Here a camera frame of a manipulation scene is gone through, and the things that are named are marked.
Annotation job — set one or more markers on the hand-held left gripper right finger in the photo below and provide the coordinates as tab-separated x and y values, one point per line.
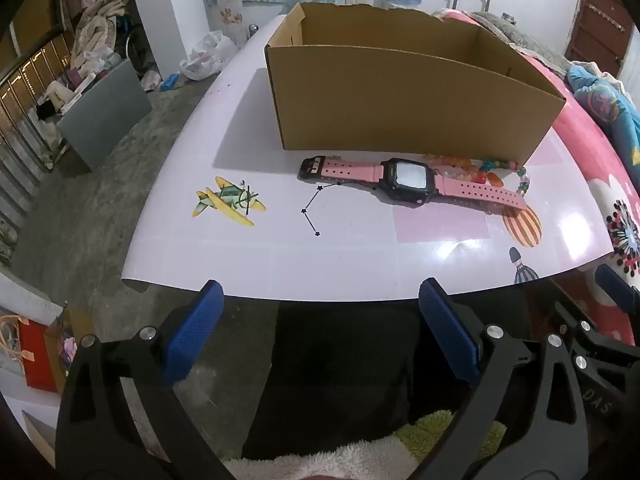
450	330

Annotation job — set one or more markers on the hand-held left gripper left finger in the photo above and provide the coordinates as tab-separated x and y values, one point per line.
195	330

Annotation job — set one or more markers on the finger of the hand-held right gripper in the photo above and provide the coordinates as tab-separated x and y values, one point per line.
605	375
617	287

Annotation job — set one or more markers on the brown cardboard box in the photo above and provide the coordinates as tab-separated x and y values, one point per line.
400	105

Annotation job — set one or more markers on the green fluffy cloth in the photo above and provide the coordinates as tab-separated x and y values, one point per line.
435	430

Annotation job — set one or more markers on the red gift bag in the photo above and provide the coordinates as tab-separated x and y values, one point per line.
35	360

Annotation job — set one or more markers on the pink floral blanket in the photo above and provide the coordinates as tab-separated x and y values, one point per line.
575	125

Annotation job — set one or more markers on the blue printed blanket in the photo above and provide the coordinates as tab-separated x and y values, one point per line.
617	110

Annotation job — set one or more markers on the white fluffy cloth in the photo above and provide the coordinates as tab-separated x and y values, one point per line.
325	465

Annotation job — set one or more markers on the grey board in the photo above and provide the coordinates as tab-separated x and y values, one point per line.
105	110

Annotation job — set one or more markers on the small blue toy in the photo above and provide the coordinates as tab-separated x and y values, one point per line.
171	82

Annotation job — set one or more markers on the grey fuzzy blanket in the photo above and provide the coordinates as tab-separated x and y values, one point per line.
530	42

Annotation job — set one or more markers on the brown door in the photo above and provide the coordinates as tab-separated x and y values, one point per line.
600	20

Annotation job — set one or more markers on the white plastic bag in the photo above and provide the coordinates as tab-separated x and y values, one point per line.
207	55

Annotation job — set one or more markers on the metal gate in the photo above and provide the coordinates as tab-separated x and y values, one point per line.
25	100

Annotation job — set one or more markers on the bicycle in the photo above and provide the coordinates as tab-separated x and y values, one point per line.
132	40

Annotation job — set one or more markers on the pile of clothes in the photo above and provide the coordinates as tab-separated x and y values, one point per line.
95	25

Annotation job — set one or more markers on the floral wall hanging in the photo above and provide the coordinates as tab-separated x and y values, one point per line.
225	5

